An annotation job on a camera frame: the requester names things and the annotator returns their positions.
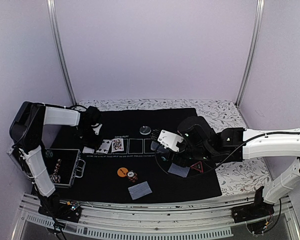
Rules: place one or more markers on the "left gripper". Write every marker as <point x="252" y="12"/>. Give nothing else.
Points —
<point x="85" y="143"/>

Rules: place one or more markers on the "dealt cards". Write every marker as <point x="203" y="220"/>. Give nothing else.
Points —
<point x="139" y="190"/>
<point x="178" y="170"/>

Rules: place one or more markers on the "four of clubs card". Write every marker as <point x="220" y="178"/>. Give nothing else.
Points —
<point x="104" y="147"/>

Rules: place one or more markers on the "face up community card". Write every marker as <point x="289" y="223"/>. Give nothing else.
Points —
<point x="87" y="150"/>

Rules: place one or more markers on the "queen face card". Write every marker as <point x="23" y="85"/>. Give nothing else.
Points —
<point x="117" y="145"/>

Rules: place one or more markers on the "blue playing card deck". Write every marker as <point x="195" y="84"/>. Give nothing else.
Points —
<point x="155" y="146"/>

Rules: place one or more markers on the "black round dealer button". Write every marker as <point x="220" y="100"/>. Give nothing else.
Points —
<point x="145" y="130"/>

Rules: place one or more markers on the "orange big blind button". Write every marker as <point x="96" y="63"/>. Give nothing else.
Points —
<point x="122" y="172"/>

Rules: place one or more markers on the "red black chip stack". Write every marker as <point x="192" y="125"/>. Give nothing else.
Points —
<point x="132" y="176"/>

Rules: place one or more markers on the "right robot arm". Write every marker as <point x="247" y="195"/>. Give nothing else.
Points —
<point x="277" y="143"/>

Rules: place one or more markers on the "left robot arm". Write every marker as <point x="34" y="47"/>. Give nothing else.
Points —
<point x="26" y="132"/>

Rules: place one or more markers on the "triangular all in button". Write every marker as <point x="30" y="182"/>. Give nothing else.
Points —
<point x="198" y="166"/>

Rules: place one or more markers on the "floral patterned tablecloth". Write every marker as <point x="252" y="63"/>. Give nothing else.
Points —
<point x="235" y="178"/>

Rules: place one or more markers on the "aluminium poker chip case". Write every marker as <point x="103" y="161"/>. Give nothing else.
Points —
<point x="65" y="162"/>

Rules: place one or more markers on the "upper poker chip row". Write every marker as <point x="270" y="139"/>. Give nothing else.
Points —
<point x="49" y="154"/>

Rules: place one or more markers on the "poker chip row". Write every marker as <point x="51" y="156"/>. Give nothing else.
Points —
<point x="55" y="178"/>
<point x="49" y="154"/>

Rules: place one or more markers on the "black poker felt mat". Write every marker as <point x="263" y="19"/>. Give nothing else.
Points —
<point x="101" y="182"/>

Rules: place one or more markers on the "lower poker chip row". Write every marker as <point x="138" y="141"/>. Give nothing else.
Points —
<point x="55" y="178"/>

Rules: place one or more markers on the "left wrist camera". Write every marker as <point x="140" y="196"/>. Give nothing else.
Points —
<point x="97" y="128"/>

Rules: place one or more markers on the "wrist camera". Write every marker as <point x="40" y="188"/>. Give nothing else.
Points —
<point x="97" y="128"/>
<point x="170" y="140"/>

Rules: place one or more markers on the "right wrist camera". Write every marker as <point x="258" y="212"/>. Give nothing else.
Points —
<point x="170" y="140"/>

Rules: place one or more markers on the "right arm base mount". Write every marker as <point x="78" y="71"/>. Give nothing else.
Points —
<point x="257" y="209"/>

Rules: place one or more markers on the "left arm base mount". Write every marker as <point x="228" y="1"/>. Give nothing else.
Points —
<point x="69" y="211"/>

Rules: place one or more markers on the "left aluminium frame post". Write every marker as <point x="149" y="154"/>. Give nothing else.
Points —
<point x="52" y="13"/>

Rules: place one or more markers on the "aluminium frame post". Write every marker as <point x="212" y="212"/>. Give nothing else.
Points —
<point x="52" y="13"/>
<point x="260" y="4"/>

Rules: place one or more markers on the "right aluminium frame post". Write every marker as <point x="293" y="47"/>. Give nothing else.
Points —
<point x="260" y="4"/>

